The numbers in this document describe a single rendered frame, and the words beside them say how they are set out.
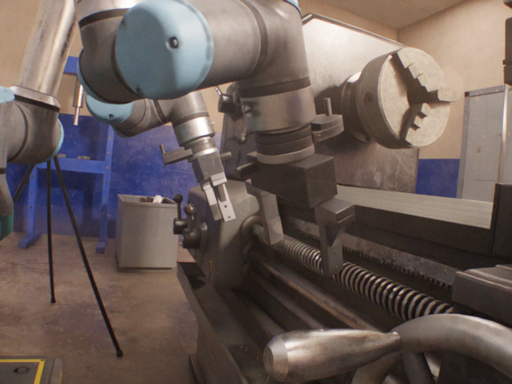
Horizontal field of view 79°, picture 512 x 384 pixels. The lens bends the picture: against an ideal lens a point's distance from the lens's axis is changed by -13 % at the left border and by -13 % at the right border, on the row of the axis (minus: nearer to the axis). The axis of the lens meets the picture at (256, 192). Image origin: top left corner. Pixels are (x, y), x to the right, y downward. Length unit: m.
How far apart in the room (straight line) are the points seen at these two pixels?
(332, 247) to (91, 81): 0.36
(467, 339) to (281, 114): 0.30
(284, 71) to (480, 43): 4.51
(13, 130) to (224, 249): 0.57
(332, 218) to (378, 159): 0.69
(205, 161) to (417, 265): 0.47
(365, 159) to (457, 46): 4.11
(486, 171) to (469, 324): 4.15
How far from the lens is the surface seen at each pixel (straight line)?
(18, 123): 0.88
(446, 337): 0.21
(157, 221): 2.83
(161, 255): 2.89
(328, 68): 1.02
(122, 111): 0.70
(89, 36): 0.45
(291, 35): 0.41
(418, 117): 0.87
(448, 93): 0.97
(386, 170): 1.11
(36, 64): 0.98
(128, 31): 0.34
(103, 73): 0.43
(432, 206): 0.54
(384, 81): 0.86
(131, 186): 4.14
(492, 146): 4.34
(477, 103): 4.57
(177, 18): 0.31
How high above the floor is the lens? 0.85
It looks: 2 degrees down
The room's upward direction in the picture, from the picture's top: 6 degrees clockwise
